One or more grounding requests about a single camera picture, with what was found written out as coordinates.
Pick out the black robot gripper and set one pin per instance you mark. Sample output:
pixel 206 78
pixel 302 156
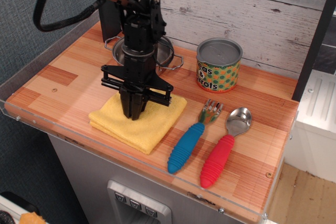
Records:
pixel 137 82

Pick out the yellow rag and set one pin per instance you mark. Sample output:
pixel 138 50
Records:
pixel 146 132

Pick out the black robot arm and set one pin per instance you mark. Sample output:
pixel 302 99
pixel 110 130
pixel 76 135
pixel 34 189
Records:
pixel 141 23

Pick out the small steel pot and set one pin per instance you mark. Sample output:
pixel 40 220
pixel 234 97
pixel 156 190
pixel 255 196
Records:
pixel 166 59

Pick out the peas and carrots toy can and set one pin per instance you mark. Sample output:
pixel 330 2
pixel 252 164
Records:
pixel 218 64

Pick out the grey toy fridge cabinet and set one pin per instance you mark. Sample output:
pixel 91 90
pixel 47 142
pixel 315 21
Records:
pixel 89 172

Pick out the silver dispenser button panel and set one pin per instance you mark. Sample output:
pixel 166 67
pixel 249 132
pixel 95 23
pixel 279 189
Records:
pixel 131 206

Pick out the clear acrylic table guard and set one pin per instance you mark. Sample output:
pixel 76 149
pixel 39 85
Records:
pixel 56 92

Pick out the orange object bottom left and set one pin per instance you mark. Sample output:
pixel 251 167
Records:
pixel 31 218

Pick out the white toy sink unit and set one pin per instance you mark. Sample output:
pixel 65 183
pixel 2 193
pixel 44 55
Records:
pixel 311 144

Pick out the blue handled fork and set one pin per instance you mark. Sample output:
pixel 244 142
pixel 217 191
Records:
pixel 184 147

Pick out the dark vertical post left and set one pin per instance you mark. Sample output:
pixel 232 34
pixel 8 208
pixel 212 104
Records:
pixel 109 19

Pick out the dark vertical post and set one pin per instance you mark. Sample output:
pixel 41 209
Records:
pixel 312 54
pixel 109 19

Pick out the red handled spoon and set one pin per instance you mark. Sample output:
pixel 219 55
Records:
pixel 237 123

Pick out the dark vertical post right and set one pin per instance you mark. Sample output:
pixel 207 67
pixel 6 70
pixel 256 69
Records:
pixel 312 54

